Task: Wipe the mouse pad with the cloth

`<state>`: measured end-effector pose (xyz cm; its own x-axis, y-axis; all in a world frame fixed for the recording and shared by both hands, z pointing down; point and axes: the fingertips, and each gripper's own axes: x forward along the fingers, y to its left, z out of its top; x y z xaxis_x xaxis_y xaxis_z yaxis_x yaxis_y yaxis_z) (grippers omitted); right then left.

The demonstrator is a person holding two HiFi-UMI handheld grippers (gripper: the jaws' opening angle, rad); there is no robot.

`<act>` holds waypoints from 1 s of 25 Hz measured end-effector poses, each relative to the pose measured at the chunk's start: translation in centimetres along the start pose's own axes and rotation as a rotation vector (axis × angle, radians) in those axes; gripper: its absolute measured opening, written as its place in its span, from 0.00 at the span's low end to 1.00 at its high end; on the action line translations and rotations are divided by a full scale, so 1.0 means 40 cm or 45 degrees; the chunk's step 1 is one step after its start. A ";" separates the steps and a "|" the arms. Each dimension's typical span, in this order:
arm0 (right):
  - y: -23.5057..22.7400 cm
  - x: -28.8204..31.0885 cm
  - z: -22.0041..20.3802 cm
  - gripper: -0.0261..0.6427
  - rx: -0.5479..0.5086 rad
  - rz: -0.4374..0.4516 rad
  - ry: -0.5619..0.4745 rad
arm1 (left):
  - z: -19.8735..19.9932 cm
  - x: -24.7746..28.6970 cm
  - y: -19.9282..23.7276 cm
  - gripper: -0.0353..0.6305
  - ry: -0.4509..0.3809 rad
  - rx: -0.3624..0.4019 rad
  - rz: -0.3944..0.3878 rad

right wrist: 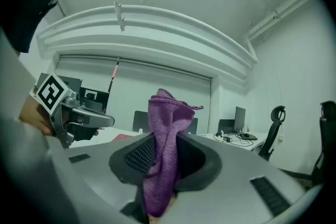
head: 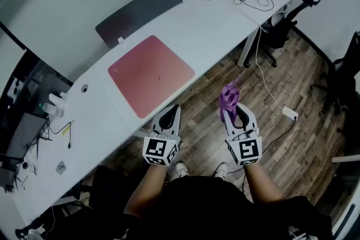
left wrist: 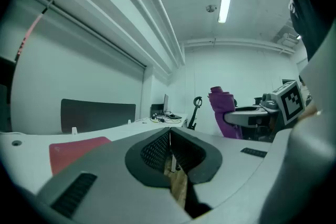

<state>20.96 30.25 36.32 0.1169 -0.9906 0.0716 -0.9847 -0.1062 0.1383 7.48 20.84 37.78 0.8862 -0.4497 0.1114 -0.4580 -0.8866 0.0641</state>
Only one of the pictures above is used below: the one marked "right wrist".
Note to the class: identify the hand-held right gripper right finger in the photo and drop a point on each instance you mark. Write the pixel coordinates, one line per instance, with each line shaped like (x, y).
(199, 165)

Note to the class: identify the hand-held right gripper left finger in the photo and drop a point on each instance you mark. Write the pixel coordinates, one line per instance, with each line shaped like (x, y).
(136, 160)

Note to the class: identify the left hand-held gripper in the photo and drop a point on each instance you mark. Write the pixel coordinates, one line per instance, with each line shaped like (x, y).
(51, 93)

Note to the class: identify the pink rectangular mat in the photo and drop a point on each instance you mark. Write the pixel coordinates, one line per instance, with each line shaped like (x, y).
(126, 137)

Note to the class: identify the purple cloth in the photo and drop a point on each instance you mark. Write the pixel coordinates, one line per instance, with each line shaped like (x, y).
(162, 139)

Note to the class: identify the person's left hand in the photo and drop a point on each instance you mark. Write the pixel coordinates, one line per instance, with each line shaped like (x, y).
(32, 115)

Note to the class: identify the black office chair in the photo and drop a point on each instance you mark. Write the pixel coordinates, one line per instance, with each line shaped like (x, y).
(274, 128)
(325, 144)

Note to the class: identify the white roller blind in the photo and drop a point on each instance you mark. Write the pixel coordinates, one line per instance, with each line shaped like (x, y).
(162, 78)

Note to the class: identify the white divider bracket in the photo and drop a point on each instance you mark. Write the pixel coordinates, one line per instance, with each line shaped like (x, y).
(140, 130)

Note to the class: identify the white pipe bracket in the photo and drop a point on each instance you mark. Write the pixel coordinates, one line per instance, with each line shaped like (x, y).
(119, 15)

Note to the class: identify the white ceiling duct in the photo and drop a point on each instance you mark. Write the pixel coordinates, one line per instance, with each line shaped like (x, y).
(157, 31)

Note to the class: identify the white wall conduit pipes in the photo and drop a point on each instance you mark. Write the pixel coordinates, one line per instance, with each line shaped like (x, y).
(278, 13)

